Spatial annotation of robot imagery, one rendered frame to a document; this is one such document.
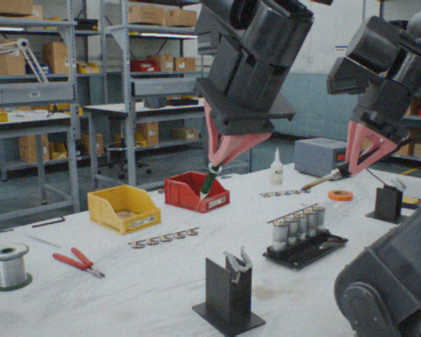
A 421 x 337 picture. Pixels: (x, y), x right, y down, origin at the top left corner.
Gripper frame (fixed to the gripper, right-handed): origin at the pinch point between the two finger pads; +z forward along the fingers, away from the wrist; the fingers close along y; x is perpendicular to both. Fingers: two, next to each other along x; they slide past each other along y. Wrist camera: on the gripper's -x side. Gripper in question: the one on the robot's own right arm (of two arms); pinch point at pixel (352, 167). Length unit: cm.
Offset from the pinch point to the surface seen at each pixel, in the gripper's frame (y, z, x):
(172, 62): -481, 20, -86
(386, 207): -17.7, 5.1, 17.6
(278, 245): 2.7, 16.4, -4.9
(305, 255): 2.7, 16.1, -0.2
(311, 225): -3.3, 12.5, 0.3
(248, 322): 21.2, 21.3, -8.8
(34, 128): -198, 83, -115
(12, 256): 14, 32, -41
